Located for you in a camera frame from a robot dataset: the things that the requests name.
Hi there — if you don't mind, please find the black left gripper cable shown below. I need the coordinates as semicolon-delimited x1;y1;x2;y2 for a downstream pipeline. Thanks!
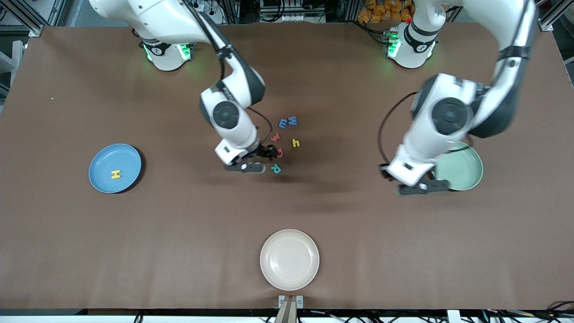
378;92;421;166

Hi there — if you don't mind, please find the grey equipment rack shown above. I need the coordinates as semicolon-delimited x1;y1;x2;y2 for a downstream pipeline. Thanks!
259;0;326;23

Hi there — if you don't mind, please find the aluminium frame profile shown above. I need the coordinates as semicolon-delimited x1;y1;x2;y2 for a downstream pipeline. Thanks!
0;0;68;37
539;0;574;33

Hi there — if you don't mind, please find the orange objects pile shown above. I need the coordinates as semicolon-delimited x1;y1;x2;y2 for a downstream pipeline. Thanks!
358;0;414;24

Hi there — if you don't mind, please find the blue plate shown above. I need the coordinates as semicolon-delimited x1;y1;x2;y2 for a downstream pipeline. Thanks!
88;144;142;194

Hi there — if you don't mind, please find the cream plate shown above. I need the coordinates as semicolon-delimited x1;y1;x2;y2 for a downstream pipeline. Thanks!
260;229;320;291

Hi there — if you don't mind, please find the green plate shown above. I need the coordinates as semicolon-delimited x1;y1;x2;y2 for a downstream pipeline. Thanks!
433;141;484;191

